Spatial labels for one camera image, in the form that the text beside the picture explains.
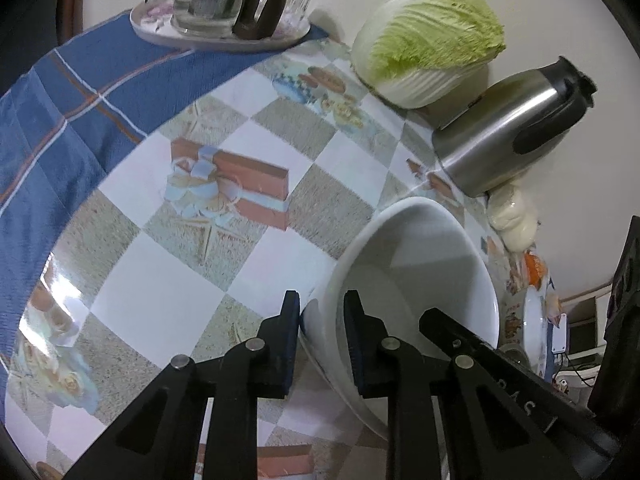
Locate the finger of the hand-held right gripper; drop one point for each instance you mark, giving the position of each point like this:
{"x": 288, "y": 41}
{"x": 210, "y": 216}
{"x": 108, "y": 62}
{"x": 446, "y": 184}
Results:
{"x": 520, "y": 385}

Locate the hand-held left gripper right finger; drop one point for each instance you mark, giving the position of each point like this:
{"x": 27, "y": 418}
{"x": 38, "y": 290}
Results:
{"x": 352, "y": 340}

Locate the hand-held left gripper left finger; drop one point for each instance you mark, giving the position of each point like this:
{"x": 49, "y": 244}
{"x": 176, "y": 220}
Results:
{"x": 292, "y": 340}

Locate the white bowl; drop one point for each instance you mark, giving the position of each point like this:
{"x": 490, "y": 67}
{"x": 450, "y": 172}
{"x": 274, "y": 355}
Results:
{"x": 425, "y": 260}

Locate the white box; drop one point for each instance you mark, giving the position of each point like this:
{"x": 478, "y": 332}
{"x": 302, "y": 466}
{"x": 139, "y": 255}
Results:
{"x": 560, "y": 332}

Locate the orange snack packet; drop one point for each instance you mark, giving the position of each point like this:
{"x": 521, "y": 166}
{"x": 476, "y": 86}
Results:
{"x": 534, "y": 270}

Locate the checkered printed tablecloth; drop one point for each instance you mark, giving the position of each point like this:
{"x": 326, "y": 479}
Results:
{"x": 175, "y": 270}

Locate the bag of steamed buns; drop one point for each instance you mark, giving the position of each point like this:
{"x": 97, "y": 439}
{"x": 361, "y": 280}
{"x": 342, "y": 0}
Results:
{"x": 510, "y": 215}

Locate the steel thermos jug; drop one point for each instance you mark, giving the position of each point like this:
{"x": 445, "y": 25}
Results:
{"x": 490, "y": 130}

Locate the napa cabbage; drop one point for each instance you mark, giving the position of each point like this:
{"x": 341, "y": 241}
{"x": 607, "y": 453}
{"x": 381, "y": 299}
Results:
{"x": 425, "y": 45}

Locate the blue cloth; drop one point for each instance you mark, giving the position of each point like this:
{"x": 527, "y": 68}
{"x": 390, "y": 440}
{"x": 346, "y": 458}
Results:
{"x": 75, "y": 110}

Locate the small floral plate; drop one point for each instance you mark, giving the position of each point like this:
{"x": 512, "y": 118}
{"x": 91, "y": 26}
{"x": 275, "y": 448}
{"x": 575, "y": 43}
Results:
{"x": 160, "y": 30}

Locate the glass coffee pot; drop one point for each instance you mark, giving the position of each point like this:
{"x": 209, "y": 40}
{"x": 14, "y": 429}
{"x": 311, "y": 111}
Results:
{"x": 210, "y": 5}

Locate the wooden chair back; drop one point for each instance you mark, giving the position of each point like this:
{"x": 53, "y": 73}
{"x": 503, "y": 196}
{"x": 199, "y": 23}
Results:
{"x": 75, "y": 0}

